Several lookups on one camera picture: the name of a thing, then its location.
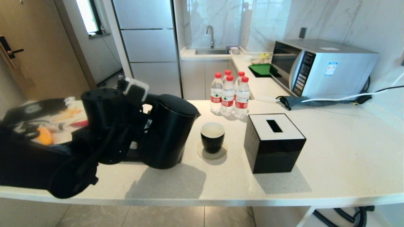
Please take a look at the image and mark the green plastic tray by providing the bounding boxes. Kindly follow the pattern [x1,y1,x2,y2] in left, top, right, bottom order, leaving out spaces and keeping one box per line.
[248,64,278,76]

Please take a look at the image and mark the brown wooden door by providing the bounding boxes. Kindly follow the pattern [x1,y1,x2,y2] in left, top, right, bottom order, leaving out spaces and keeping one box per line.
[0,0,93,101]

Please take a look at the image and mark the black tissue box white top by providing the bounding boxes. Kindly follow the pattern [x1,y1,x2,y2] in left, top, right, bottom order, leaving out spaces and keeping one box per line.
[243,113,307,174]

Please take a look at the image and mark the black door lock handle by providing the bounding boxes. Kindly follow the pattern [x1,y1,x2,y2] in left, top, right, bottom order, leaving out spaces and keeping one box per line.
[0,36,25,60]

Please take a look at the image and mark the white kitchen base cabinet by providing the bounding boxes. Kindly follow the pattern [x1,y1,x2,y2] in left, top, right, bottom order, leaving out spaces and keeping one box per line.
[181,60,238,101]

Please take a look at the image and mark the black electric kettle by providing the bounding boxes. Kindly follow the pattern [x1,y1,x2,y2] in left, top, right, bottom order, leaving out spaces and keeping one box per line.
[144,94,201,170]

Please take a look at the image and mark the black coiled cable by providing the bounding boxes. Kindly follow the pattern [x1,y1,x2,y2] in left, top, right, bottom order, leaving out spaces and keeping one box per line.
[312,206,375,227]

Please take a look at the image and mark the yellow toy corn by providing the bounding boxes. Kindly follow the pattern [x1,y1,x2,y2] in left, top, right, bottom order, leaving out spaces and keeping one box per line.
[35,127,55,146]

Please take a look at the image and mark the white refrigerator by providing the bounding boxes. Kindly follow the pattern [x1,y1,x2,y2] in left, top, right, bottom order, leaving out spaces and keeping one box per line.
[112,0,183,98]

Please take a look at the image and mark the black cooktop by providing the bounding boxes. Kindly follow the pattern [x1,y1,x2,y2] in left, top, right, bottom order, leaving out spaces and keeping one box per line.
[249,68,282,79]

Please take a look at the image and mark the black bag white tag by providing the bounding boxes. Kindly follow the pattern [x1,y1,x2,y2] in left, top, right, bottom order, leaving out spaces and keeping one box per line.
[2,98,76,126]

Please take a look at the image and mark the steel kitchen sink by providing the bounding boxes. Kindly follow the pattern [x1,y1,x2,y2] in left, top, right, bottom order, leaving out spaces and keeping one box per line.
[195,48,230,55]

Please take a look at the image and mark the silver microwave oven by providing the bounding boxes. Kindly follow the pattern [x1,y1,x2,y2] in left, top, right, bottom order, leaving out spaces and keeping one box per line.
[270,39,380,99]

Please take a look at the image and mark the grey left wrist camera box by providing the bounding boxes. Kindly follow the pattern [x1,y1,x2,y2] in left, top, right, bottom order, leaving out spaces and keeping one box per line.
[124,78,150,105]

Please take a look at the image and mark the yellow toy fries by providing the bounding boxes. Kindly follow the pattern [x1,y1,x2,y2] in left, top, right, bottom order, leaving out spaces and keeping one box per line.
[54,107,83,123]

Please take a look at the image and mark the bright window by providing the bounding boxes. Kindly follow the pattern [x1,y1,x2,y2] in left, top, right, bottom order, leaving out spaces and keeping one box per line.
[76,0,103,36]

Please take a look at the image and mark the black cup white inside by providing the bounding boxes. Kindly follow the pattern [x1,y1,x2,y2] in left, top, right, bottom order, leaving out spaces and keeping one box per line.
[201,122,225,154]

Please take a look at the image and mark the thin black cable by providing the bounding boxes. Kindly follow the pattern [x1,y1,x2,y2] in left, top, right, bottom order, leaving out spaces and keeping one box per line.
[374,85,404,94]

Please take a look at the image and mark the chrome sink faucet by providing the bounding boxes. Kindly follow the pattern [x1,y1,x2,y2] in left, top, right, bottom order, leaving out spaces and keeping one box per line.
[206,26,216,49]

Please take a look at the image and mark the clear glass coaster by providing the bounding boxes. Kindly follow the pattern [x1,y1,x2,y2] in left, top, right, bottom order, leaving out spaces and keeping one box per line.
[197,141,228,160]

